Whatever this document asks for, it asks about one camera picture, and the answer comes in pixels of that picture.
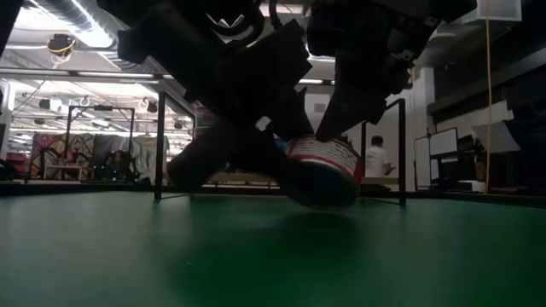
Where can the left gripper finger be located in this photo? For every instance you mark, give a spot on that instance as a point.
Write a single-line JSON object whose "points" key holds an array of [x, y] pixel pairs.
{"points": [[222, 153], [290, 115]]}

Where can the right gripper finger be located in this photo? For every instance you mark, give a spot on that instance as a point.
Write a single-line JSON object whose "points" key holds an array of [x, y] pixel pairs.
{"points": [[350, 111]]}

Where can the red labelled can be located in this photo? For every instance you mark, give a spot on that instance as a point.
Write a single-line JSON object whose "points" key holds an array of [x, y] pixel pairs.
{"points": [[328, 170]]}

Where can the person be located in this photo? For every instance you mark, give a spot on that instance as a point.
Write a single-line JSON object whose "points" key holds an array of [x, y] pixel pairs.
{"points": [[376, 160]]}

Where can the white draped cloth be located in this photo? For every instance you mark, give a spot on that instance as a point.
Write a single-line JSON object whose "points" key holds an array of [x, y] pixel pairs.
{"points": [[147, 149]]}

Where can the white panel board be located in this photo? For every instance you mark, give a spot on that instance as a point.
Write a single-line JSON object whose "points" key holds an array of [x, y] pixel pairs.
{"points": [[443, 143]]}

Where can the green table mat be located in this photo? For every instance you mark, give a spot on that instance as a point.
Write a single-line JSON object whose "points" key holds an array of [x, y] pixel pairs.
{"points": [[256, 264]]}

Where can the long LED light bar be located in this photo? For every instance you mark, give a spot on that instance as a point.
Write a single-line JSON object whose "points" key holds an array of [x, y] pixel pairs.
{"points": [[106, 74]]}

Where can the white box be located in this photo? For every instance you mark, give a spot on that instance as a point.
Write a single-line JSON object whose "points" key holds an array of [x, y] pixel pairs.
{"points": [[471, 186]]}

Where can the grey angled panel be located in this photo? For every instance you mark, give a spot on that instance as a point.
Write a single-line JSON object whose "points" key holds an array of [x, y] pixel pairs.
{"points": [[497, 136]]}

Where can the colourful patterned cloth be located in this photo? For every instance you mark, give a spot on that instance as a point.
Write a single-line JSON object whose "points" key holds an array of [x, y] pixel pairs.
{"points": [[64, 149]]}

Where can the wooden shelf black metal frame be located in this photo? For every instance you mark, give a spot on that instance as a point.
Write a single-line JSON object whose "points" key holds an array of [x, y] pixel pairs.
{"points": [[159, 140]]}

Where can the black metal table frame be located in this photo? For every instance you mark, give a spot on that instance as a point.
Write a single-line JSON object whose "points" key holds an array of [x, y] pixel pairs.
{"points": [[85, 187]]}

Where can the long ribbed silver duct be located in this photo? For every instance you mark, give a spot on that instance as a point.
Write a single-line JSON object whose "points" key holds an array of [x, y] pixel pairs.
{"points": [[85, 21]]}

